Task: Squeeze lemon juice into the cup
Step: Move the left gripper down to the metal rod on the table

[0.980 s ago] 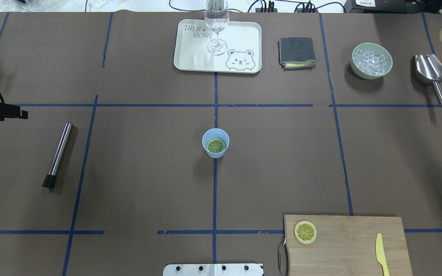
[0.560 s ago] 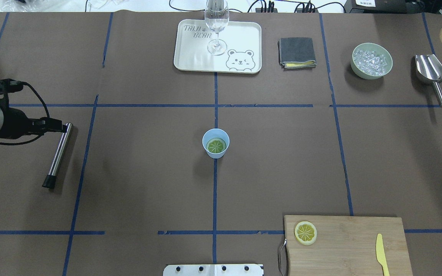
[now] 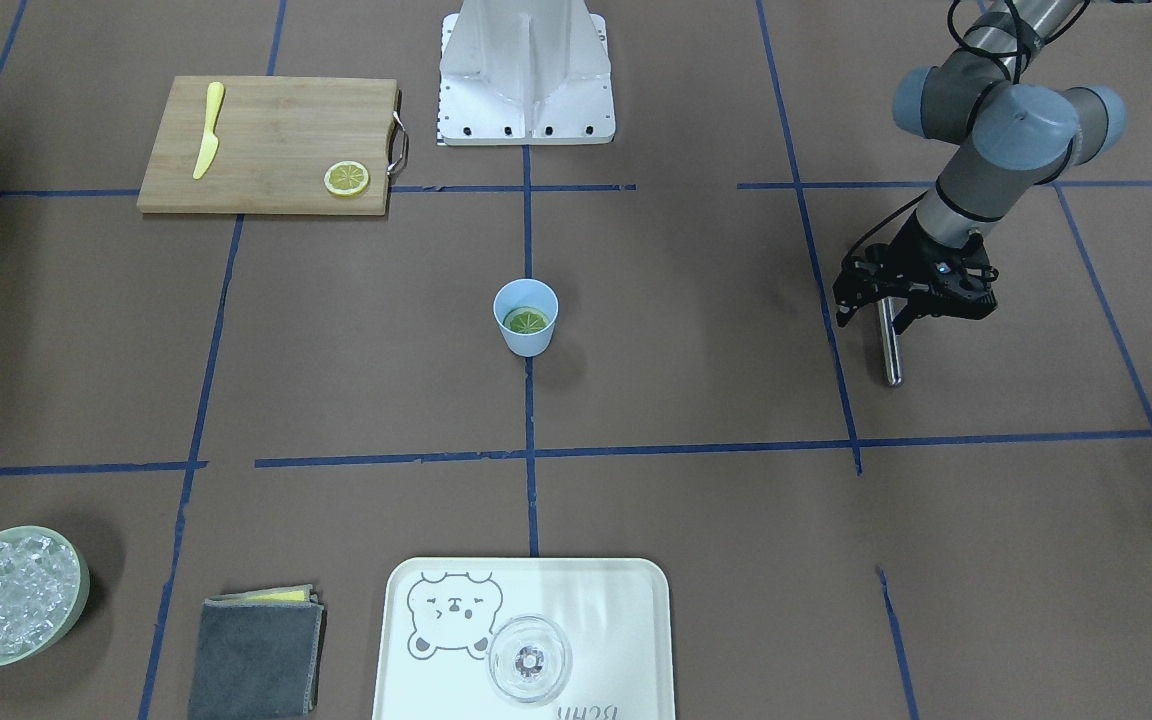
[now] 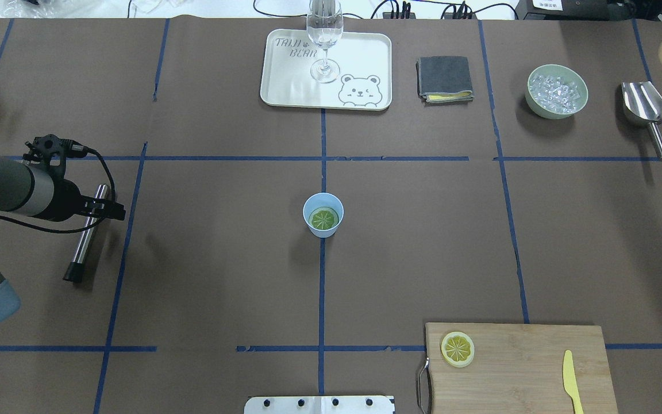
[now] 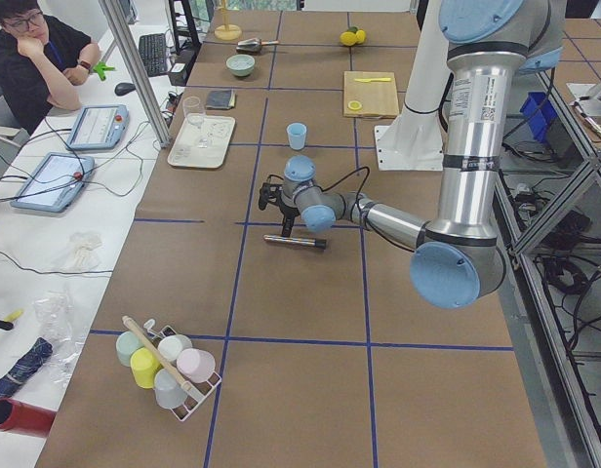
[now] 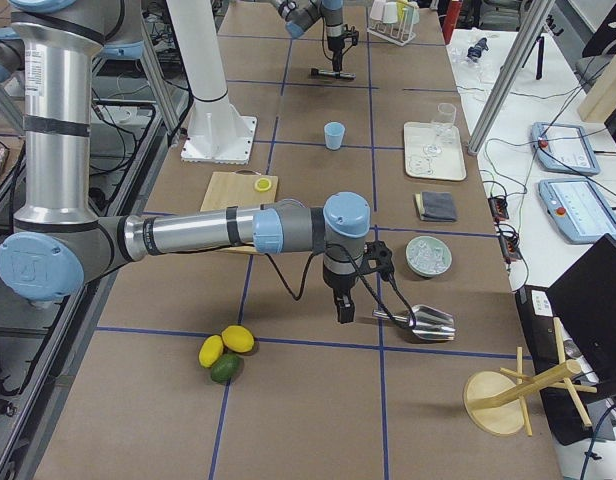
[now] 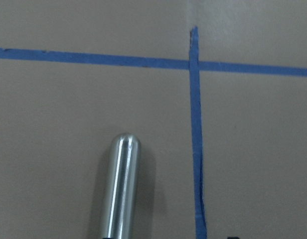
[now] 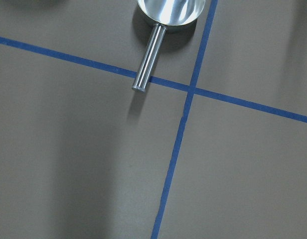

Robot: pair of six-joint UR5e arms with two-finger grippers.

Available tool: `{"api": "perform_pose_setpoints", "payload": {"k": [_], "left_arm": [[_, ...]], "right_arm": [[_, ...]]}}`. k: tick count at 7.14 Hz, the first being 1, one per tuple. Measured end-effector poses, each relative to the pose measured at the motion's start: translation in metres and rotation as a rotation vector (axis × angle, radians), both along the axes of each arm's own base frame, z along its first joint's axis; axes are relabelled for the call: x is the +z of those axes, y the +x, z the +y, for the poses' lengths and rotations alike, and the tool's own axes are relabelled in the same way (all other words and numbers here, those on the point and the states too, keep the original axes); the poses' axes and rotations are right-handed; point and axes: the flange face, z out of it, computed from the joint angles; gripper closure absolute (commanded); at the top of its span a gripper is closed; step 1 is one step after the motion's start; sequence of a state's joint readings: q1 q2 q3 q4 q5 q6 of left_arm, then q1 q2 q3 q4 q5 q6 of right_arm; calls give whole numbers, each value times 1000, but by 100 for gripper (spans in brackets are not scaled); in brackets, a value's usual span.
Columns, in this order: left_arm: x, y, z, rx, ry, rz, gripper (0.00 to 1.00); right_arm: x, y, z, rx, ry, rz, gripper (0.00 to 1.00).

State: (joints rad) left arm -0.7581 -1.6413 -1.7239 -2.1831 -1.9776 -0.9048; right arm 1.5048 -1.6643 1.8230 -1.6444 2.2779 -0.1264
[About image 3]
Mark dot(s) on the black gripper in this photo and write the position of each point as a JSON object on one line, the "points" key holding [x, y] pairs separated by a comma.
{"points": [[904, 257]]}

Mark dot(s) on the steel muddler black tip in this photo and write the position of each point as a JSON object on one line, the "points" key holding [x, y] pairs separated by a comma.
{"points": [[891, 354]]}

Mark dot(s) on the green lime slice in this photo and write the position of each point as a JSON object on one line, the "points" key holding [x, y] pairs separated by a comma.
{"points": [[526, 320]]}

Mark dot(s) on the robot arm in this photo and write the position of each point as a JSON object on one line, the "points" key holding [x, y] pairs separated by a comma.
{"points": [[1009, 136]]}

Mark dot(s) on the blue plastic cup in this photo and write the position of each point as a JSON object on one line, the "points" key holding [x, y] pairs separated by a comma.
{"points": [[526, 292]]}

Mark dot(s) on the yellow lemon slice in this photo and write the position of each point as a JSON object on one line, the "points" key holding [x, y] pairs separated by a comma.
{"points": [[346, 179]]}

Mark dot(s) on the clear wine glass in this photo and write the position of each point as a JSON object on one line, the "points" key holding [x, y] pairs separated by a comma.
{"points": [[529, 660]]}

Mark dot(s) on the cream bear tray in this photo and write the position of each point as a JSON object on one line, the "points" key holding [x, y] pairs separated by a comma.
{"points": [[441, 612]]}

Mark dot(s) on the wooden cutting board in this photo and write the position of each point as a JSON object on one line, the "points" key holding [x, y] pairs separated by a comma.
{"points": [[277, 136]]}

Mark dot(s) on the yellow plastic knife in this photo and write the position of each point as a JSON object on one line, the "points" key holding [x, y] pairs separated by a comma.
{"points": [[209, 143]]}

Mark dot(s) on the grey folded cloth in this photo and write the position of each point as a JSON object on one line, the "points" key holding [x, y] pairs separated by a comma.
{"points": [[257, 654]]}

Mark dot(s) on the green bowl of ice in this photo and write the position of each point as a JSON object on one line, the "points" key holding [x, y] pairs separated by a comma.
{"points": [[44, 585]]}

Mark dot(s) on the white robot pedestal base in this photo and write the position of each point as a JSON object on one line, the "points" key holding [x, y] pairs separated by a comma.
{"points": [[525, 73]]}

